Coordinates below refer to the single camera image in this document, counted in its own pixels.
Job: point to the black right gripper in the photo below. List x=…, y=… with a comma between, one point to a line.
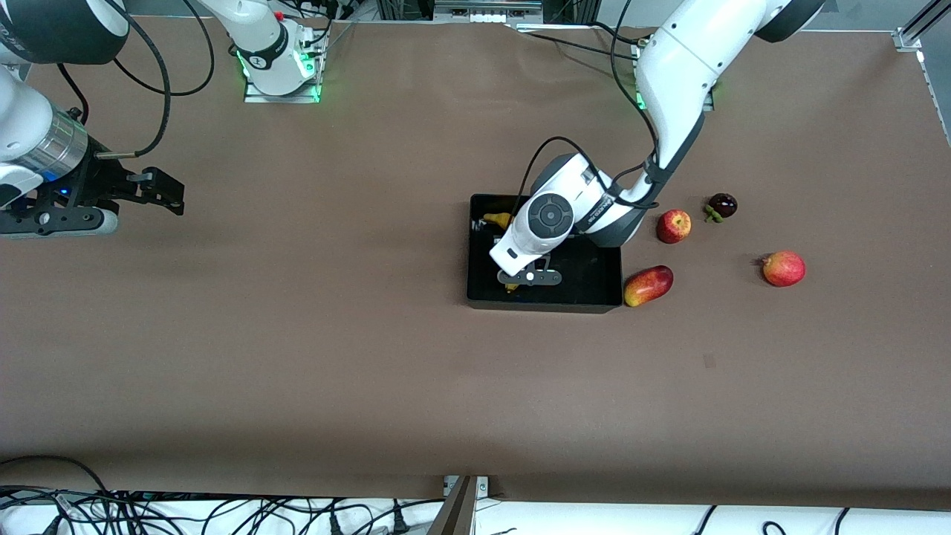
x=99, y=180

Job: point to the black rectangular plastic tray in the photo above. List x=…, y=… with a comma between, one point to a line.
x=587, y=282

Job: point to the yellow banana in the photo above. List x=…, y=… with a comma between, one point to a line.
x=499, y=220

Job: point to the small red yellow apple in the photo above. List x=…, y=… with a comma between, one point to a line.
x=673, y=227

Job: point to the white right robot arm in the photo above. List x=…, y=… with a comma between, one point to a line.
x=22, y=111

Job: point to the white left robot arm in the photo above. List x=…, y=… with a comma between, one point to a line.
x=676, y=67

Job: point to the red yellow mango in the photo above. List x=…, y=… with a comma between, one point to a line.
x=648, y=286

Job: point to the dark purple mangosteen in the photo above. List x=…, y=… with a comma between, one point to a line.
x=722, y=204

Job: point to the silver device with ports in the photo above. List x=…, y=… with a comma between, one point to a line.
x=487, y=9

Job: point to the dark grey metal beam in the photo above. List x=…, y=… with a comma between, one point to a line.
x=455, y=516

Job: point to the silver metal table bracket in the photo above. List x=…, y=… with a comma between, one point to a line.
x=483, y=487

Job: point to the silver table corner bracket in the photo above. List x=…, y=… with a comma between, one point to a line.
x=908, y=39

